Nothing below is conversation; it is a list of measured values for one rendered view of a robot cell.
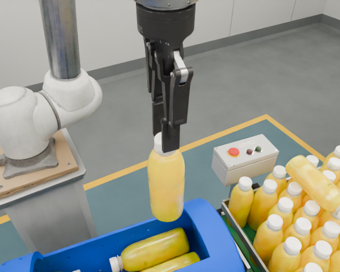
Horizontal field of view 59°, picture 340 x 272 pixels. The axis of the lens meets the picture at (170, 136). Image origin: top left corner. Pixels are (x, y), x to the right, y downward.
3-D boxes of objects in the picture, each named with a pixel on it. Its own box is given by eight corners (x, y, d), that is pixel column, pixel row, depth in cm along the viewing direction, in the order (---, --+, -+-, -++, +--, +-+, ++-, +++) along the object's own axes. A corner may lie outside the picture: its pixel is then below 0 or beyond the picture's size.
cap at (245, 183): (253, 187, 92) (255, 183, 91) (244, 191, 90) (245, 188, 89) (245, 178, 94) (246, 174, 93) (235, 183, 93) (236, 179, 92)
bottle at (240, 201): (250, 224, 104) (262, 188, 91) (234, 233, 101) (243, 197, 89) (237, 208, 109) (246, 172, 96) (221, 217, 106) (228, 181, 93)
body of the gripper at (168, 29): (127, -7, 39) (132, 59, 45) (148, 15, 33) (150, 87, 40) (179, -12, 41) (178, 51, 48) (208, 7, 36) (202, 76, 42)
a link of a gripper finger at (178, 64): (176, 34, 40) (192, 41, 36) (177, 72, 43) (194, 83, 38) (158, 36, 40) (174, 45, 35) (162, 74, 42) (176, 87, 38)
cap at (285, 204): (277, 199, 88) (278, 195, 87) (291, 202, 88) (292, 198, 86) (278, 210, 85) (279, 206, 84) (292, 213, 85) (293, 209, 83)
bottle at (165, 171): (164, 229, 62) (162, 165, 50) (144, 207, 66) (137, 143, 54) (190, 210, 66) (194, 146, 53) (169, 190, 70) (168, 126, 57)
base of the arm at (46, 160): (-6, 151, 115) (-11, 140, 112) (54, 138, 122) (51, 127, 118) (-9, 183, 102) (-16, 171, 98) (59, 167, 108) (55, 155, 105)
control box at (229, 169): (210, 167, 110) (213, 147, 104) (257, 153, 116) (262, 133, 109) (224, 187, 103) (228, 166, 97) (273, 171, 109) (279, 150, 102)
